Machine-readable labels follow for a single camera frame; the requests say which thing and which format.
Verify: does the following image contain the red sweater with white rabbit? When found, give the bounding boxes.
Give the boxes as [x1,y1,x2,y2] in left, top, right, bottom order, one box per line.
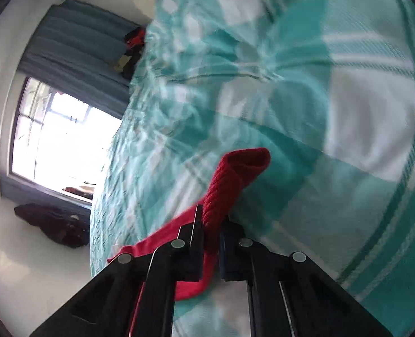
[107,147,272,337]

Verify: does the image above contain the teal plaid bed blanket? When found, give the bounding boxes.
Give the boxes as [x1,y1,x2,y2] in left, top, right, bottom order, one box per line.
[88,0,415,337]

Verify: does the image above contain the blue curtain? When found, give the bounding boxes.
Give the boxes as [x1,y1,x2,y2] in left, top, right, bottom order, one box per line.
[2,176,94,211]
[18,0,148,120]

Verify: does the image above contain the dark hanging coats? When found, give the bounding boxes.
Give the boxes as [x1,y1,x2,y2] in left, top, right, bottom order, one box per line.
[14,203,90,248]

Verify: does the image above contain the pile of mixed clothes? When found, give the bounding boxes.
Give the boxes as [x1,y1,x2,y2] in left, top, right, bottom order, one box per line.
[113,27,146,79]

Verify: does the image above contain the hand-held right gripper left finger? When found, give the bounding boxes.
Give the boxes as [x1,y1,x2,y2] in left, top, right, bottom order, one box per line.
[28,204,205,337]

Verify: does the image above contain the glass balcony door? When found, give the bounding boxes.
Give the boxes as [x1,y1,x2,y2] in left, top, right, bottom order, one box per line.
[9,75,124,204]

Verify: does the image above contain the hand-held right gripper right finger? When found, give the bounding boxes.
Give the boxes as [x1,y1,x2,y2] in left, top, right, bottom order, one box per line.
[219,216,394,337]

